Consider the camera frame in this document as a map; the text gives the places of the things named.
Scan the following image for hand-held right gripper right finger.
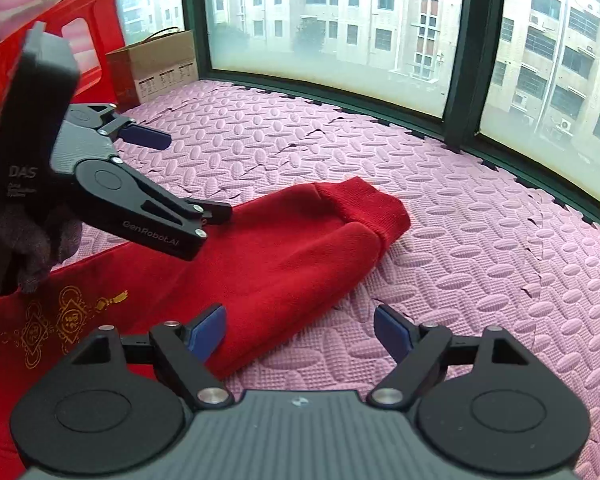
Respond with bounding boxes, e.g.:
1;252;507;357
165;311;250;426
371;304;536;408

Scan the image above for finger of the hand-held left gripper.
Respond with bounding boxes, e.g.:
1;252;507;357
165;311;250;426
112;162;232;261
67;104;172;150

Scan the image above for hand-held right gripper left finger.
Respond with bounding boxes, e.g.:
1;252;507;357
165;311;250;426
69;304;233;409

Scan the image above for red sweater with gold print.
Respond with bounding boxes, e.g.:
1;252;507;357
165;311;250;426
0;176;411;480

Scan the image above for person's left hand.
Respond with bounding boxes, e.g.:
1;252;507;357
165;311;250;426
15;205;83;293

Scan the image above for brown cardboard box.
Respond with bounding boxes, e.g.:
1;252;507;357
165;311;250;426
105;29;201;109

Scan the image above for red plastic chair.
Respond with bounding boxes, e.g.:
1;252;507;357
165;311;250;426
0;0;147;111

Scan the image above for pink foam floor mat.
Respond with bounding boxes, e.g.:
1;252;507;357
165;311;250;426
80;80;600;480

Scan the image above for green framed window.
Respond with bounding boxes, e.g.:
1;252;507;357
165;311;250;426
90;0;600;241

